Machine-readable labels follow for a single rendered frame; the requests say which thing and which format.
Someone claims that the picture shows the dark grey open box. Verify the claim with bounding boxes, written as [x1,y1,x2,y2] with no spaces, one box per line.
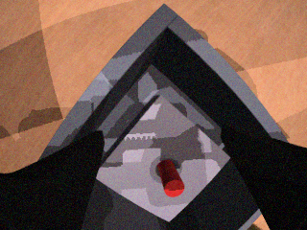
[38,4,289,230]

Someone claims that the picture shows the grey square plate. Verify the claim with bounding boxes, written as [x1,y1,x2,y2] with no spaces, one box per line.
[96,95,230,222]

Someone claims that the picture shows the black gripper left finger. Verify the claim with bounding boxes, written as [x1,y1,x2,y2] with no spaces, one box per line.
[0,130,105,230]

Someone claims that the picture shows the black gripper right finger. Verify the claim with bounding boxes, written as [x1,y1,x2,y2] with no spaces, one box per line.
[220,124,307,230]

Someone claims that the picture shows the dark red peg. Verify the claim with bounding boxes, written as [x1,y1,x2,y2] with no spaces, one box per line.
[157,160,185,196]

